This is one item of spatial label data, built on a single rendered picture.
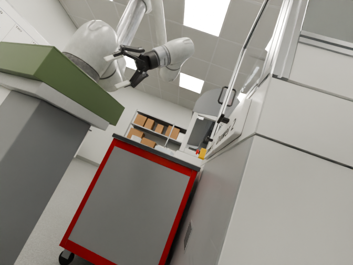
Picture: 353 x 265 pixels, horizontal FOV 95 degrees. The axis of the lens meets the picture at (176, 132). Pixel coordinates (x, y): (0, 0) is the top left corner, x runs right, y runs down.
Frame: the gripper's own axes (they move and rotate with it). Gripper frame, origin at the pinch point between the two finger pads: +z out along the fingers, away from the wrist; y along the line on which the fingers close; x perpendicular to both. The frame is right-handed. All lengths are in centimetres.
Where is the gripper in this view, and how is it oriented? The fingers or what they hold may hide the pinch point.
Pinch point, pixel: (113, 73)
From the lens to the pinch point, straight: 78.3
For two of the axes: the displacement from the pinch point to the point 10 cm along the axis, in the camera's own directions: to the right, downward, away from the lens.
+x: -5.5, -7.0, 4.5
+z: -8.4, 4.5, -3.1
